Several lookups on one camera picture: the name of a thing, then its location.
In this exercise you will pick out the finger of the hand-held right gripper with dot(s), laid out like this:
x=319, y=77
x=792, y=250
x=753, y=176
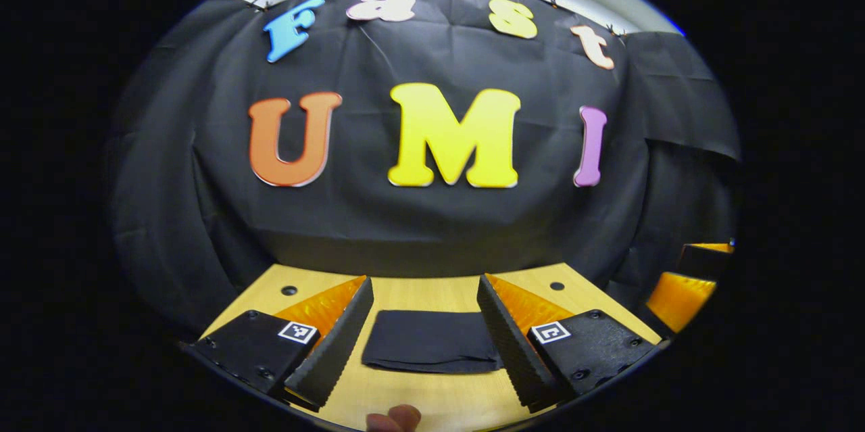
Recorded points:
x=679, y=300
x=703, y=261

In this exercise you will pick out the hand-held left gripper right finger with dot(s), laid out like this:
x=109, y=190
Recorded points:
x=507, y=344

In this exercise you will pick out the black jeans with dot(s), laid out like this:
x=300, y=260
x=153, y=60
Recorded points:
x=432, y=341

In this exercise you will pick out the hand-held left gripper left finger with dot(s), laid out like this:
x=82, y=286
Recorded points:
x=341, y=351

